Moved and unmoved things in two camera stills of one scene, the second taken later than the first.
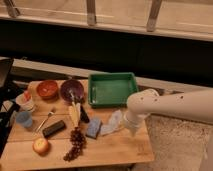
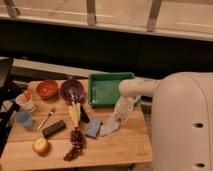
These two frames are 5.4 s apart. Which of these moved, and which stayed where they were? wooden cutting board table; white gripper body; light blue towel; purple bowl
Moved: white gripper body
Stayed: light blue towel; wooden cutting board table; purple bowl
